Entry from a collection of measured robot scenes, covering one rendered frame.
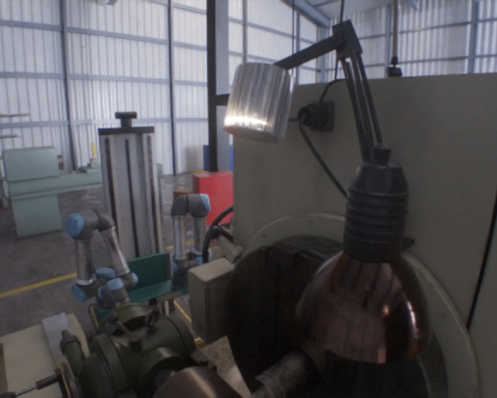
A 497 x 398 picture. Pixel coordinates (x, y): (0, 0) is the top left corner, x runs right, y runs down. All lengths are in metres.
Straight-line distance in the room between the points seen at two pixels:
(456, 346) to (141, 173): 1.86
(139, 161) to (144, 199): 0.25
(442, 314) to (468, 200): 0.20
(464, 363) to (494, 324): 0.09
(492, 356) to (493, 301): 0.10
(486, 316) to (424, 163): 0.28
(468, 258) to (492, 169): 0.15
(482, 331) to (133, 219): 1.91
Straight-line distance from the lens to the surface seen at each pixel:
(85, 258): 1.82
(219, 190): 4.99
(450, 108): 0.57
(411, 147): 0.59
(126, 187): 2.07
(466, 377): 0.67
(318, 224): 0.68
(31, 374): 1.79
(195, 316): 1.10
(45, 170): 6.03
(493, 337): 0.65
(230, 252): 0.90
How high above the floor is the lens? 1.80
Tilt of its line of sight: 14 degrees down
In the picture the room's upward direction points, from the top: straight up
